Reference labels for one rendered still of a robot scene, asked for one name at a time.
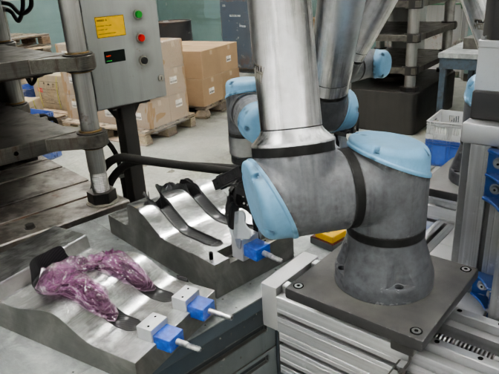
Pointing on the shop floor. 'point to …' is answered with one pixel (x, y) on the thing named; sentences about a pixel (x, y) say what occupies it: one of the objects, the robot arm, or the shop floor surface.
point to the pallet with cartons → (209, 74)
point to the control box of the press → (125, 70)
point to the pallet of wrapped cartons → (178, 106)
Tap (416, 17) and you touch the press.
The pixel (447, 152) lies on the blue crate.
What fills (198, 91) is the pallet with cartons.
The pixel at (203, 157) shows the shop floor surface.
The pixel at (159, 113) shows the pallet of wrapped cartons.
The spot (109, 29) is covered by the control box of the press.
